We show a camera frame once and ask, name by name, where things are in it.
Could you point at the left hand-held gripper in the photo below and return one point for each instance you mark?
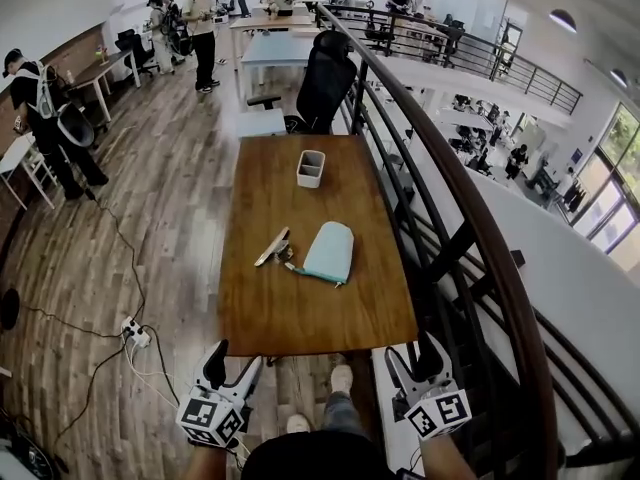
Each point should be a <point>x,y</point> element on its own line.
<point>200,413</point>

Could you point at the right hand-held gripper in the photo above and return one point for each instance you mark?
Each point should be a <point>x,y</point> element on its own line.
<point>440,410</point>

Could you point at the light blue zip pouch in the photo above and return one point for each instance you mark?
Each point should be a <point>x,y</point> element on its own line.
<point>327,253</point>

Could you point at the person's right forearm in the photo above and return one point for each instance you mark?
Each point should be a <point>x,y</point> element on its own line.
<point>445,460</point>

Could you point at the person's left forearm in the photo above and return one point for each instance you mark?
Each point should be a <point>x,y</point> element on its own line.
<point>205,463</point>

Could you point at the person's right shoe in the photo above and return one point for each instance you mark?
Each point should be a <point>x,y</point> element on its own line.
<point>341,378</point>

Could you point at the person's shoe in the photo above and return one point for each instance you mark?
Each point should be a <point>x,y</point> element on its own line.
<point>341,378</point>
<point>298,423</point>

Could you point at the person's left shoe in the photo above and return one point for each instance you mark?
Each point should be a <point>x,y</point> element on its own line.
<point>298,423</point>

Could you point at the person's right leg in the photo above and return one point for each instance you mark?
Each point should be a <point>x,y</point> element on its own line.
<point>345,413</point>

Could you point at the white power strip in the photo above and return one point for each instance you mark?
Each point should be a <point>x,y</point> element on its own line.
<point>135,333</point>

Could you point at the person's black shirt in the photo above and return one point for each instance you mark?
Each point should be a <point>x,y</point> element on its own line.
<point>310,458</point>

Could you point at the stair railing with wooden handrail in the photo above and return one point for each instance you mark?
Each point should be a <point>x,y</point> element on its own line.
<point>537,378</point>

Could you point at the silver metal clip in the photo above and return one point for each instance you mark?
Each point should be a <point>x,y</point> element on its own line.
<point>272,248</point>

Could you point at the white divided pen holder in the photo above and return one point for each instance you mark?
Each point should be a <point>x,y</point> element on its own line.
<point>310,178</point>

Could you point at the black round device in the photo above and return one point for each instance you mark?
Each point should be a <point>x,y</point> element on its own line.
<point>25,453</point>

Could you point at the crowd of distant people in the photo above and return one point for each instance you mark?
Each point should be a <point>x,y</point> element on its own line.
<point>515,158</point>

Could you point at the white drawer cabinet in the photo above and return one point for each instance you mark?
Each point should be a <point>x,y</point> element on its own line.
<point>260,123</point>

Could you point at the large glass window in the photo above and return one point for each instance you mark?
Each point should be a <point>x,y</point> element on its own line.
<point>615,193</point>

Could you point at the white wooden chair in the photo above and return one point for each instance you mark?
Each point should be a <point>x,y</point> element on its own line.
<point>40,168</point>

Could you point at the black mesh highback office chair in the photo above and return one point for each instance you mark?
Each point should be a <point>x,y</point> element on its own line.
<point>325,83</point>

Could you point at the small white table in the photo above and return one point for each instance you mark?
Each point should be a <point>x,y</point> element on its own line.
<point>12,155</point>

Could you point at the black metal balcony railing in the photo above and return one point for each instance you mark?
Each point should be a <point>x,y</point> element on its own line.
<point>576,102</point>

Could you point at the light blue table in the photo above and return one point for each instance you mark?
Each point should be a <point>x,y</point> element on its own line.
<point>280,48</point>

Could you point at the dark top white leg desk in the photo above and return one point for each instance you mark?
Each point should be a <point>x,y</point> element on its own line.
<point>102,68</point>

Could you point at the small pale bottle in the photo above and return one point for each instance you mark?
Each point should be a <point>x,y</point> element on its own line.
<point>69,76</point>

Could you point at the black swivel office chair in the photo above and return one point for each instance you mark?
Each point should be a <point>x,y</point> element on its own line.
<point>135,48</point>

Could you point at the colourful flower toy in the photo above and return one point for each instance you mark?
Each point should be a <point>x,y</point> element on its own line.
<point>102,55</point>

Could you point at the light wooden top table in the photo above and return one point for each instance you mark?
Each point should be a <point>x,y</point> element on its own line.
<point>270,22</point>

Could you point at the blue wall sign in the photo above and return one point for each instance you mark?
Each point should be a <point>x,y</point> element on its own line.
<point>577,155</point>

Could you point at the dome wall lamp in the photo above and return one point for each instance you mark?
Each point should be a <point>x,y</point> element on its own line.
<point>563,19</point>
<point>619,78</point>

